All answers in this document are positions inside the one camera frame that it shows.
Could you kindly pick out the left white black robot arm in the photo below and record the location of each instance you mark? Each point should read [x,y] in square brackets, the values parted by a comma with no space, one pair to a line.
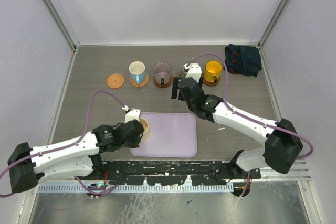
[79,156]

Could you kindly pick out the woven rattan coaster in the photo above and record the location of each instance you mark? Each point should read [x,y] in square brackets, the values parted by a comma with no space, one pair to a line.
[115,81]
[146,80]

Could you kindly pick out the purple translucent cup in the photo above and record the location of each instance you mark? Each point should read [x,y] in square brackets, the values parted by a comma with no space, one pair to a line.
[162,69]

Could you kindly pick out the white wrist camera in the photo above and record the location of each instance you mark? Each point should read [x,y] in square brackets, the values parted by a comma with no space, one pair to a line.
[194,72]
[131,114]

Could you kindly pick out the dark blue folded cloth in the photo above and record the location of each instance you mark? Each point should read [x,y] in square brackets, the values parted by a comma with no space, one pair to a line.
[243,60]

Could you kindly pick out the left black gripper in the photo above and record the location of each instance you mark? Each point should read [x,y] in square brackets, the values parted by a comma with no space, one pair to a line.
[134,144]

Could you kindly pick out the grey slotted cable duct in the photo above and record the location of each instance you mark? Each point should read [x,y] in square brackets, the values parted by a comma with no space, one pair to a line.
[187,188]

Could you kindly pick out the lilac plastic tray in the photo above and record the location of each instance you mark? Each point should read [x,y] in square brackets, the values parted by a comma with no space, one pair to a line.
[172,135]

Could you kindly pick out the grey green cup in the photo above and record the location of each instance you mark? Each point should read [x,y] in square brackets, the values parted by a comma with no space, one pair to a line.
[185,69]

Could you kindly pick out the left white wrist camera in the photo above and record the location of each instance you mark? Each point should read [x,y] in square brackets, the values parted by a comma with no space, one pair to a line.
[131,114]

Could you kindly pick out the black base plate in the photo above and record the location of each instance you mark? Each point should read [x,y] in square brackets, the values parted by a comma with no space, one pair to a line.
[165,173]

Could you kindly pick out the white cup blue handle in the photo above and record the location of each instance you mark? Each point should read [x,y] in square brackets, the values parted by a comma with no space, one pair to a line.
[137,72]

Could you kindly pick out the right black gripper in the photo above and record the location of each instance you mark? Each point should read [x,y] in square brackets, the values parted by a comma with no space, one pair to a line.
[175,87]

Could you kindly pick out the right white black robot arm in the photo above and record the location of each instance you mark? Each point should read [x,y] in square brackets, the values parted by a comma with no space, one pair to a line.
[280,143]

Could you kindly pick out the dark wooden coaster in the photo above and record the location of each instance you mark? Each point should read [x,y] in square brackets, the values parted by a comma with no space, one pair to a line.
[162,82]

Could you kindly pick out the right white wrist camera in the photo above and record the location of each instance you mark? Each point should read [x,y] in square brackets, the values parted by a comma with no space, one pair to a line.
[194,72]

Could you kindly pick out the cream yellow cup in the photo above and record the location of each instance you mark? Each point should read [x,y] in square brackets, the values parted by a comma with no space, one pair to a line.
[146,133]

